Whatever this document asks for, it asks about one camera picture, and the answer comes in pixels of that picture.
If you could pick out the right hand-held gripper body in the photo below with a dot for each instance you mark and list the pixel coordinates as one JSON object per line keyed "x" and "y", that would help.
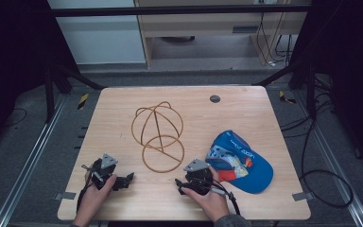
{"x": 198, "y": 179}

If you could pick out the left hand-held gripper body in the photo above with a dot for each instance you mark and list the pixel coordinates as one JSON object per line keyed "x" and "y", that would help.
{"x": 102, "y": 172}

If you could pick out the blue printed baseball cap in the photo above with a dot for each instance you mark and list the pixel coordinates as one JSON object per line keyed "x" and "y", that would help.
{"x": 245, "y": 167}

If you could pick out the person's right hand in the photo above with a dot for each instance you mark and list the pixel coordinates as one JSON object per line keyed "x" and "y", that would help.
{"x": 212, "y": 205}

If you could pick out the person's left hand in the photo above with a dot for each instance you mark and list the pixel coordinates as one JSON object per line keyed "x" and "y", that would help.
{"x": 93, "y": 201}

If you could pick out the grey tape strip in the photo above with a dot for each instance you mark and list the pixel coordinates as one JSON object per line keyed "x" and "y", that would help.
{"x": 302, "y": 196}
{"x": 65, "y": 195}

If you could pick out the yellow black striped tape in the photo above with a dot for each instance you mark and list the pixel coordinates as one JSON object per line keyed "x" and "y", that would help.
{"x": 285, "y": 98}
{"x": 82, "y": 101}

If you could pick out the black metal stand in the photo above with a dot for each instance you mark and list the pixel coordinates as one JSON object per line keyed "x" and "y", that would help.
{"x": 311, "y": 94}
{"x": 48, "y": 94}

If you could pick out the white cabinet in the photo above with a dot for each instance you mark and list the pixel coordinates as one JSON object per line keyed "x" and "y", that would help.
{"x": 100, "y": 41}

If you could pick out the dark curtain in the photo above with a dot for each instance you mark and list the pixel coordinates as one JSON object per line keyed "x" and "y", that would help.
{"x": 353, "y": 63}
{"x": 12, "y": 63}

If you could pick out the light wooden desk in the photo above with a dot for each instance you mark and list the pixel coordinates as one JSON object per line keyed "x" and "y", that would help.
{"x": 201, "y": 28}

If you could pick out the aluminium floor rail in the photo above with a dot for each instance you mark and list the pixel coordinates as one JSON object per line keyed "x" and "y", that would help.
{"x": 28, "y": 164}
{"x": 337, "y": 164}

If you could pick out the black horizontal frame bar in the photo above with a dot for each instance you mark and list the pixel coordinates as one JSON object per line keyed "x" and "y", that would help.
{"x": 170, "y": 10}

